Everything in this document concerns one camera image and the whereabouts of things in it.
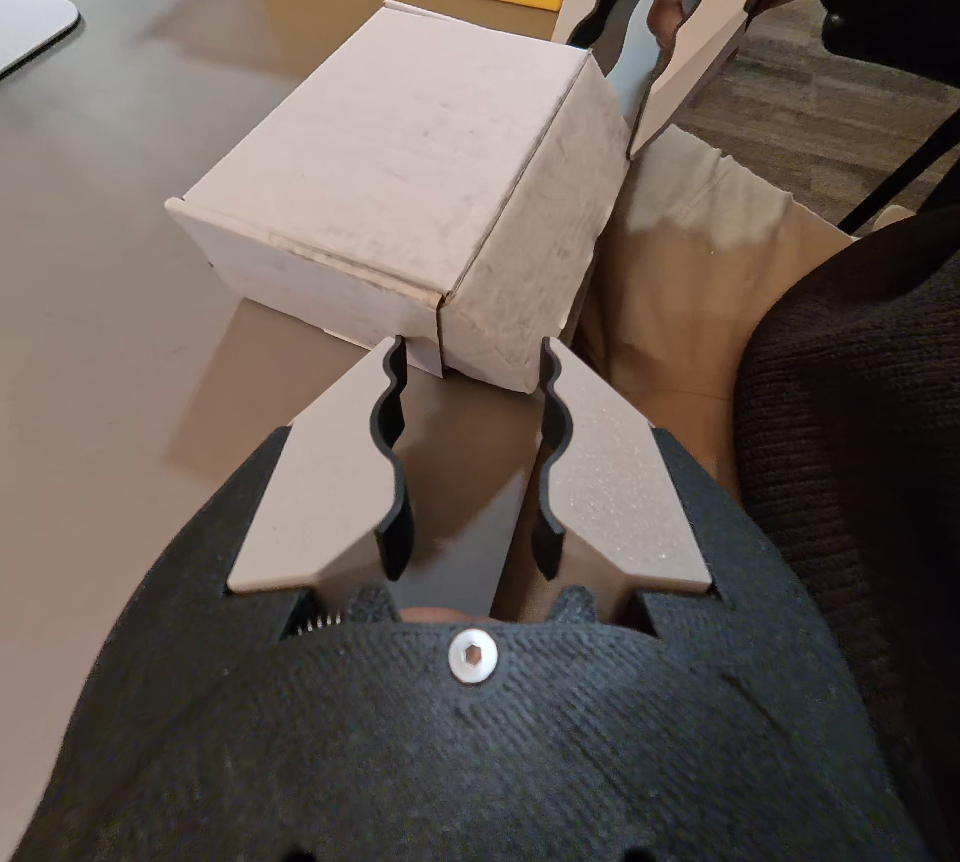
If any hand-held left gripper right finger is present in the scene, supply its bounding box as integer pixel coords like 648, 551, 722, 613
531, 337, 714, 597

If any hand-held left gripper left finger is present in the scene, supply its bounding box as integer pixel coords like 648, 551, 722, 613
226, 335, 415, 593

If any white cardboard mailer box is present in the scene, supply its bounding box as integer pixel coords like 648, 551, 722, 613
165, 0, 633, 394

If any grey desk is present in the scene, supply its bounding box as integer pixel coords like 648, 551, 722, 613
0, 0, 579, 862

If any person's black sweater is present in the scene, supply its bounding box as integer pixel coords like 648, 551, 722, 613
731, 205, 960, 862

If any white document stand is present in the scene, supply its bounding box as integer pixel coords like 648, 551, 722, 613
0, 0, 81, 81

